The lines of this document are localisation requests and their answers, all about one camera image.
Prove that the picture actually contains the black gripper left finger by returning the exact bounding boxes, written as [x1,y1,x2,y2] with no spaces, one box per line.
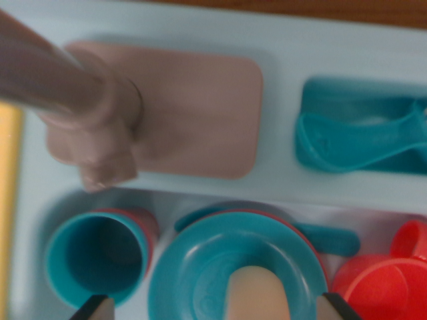
[68,295,116,320]

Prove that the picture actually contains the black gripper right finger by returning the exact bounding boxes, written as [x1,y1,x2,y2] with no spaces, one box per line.
[316,292,363,320]

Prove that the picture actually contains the beige detergent bottle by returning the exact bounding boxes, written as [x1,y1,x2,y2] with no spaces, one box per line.
[226,265,291,320]

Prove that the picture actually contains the light blue toy sink unit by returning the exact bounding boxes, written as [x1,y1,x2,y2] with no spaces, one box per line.
[0,0,427,320]

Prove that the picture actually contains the teal tumbler cup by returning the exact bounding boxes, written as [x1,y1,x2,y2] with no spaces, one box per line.
[45,213,149,309]

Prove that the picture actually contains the teal utensil under plates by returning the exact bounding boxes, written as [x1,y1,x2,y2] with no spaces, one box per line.
[173,206,361,257]

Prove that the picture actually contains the teal toy plate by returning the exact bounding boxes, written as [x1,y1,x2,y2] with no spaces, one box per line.
[148,211,330,320]

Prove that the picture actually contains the yellow dish drying rack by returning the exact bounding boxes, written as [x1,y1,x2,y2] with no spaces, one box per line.
[0,103,24,320]

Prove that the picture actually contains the teal dish brush white bristles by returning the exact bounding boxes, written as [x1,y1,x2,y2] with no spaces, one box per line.
[295,99,427,174]

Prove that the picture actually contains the grey toy faucet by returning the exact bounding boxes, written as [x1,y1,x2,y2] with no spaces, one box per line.
[0,8,264,194]

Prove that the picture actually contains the red mug with handle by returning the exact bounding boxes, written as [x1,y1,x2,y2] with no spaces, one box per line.
[332,219,427,320]

